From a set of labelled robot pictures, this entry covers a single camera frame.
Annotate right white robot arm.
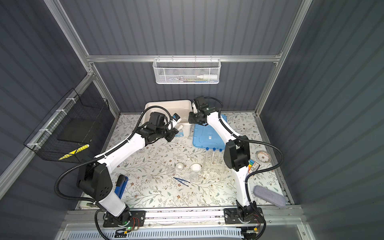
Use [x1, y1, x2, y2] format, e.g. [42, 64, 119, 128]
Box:
[189, 96, 255, 222]

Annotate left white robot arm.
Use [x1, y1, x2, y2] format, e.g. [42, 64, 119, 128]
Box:
[77, 112, 181, 217]

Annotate white plastic storage bin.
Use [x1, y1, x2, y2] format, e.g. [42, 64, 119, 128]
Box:
[145, 100, 193, 137]

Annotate blue plastic bin lid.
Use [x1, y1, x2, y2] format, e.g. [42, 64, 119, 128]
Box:
[193, 125, 226, 150]

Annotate white bottle in basket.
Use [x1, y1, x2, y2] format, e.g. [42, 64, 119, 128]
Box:
[197, 75, 219, 81]

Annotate small white dish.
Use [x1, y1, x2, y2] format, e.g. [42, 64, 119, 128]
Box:
[175, 163, 184, 171]

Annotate clear acrylic tube rack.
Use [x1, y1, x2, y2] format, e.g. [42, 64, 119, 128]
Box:
[202, 159, 225, 179]

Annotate larger white evaporating dish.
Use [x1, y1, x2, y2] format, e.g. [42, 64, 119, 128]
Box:
[191, 163, 202, 173]

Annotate blue tweezers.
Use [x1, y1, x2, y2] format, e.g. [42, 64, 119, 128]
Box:
[173, 177, 190, 187]

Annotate coloured marker pack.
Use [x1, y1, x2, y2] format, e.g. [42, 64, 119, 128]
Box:
[248, 160, 261, 174]

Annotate floral tape roll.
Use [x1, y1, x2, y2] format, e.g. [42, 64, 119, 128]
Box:
[256, 151, 271, 164]

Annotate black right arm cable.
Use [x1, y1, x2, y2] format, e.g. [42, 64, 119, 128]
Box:
[203, 96, 284, 240]

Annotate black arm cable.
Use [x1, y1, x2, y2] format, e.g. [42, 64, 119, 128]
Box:
[53, 105, 173, 240]
[203, 96, 284, 240]

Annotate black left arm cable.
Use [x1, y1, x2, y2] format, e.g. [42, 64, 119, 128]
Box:
[53, 105, 173, 240]

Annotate white wire mesh basket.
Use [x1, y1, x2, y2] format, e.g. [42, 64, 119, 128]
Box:
[153, 59, 222, 85]

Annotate blue handled tool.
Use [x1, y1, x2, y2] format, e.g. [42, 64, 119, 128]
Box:
[115, 175, 129, 199]

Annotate black wire mesh basket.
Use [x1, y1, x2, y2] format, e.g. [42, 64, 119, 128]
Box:
[24, 92, 114, 164]

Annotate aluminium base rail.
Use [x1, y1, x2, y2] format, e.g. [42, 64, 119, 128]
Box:
[68, 206, 280, 229]

